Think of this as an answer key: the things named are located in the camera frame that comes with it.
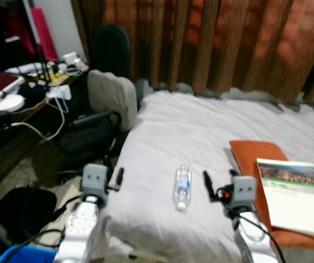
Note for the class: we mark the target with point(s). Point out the orange rectangular pillow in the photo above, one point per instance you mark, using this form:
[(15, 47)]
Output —
[(247, 159)]

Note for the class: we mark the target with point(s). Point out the clear plastic water bottle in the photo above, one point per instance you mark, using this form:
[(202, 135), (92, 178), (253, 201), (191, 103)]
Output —
[(182, 189)]

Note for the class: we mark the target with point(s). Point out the white book with photo cover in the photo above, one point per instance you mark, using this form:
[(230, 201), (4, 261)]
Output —
[(296, 203)]

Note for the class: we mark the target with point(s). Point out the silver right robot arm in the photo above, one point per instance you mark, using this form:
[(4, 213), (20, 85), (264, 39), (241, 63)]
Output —
[(252, 235)]

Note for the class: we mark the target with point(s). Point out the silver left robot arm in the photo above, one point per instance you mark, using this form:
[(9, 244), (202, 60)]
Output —
[(80, 227)]

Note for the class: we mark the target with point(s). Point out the light grey bed blanket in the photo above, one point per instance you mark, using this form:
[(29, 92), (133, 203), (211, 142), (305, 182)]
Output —
[(200, 131)]

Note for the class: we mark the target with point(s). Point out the grey chair back cushion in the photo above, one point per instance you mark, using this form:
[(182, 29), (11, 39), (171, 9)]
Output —
[(112, 98)]

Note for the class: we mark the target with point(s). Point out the black bag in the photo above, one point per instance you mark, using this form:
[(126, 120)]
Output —
[(22, 211)]

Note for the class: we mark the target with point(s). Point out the white power adaptor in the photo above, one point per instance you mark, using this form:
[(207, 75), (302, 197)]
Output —
[(59, 92)]

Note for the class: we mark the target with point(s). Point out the dark cluttered desk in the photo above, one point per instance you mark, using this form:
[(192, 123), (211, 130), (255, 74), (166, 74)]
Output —
[(36, 105)]

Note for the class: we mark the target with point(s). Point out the white charger box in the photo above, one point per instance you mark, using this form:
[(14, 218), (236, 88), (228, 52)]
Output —
[(72, 59)]

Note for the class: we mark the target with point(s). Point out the black office chair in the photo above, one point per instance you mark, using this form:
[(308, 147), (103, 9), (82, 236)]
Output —
[(110, 49)]

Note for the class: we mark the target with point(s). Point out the brown pleated curtain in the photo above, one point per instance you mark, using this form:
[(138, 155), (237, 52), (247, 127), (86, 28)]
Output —
[(228, 44)]

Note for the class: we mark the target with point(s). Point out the white round disc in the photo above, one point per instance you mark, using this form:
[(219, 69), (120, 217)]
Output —
[(7, 103)]

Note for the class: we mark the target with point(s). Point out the black tripod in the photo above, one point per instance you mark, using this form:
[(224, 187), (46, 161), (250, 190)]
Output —
[(36, 44)]

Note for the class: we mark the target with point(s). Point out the pink red bag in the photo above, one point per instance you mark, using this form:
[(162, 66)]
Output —
[(44, 35)]

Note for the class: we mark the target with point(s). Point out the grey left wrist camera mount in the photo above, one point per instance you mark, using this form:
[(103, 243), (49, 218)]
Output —
[(95, 181)]

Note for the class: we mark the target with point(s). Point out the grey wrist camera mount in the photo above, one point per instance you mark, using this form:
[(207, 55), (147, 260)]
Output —
[(95, 181), (243, 192)]

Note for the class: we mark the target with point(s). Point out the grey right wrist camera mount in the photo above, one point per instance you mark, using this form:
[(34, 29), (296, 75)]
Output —
[(243, 192)]

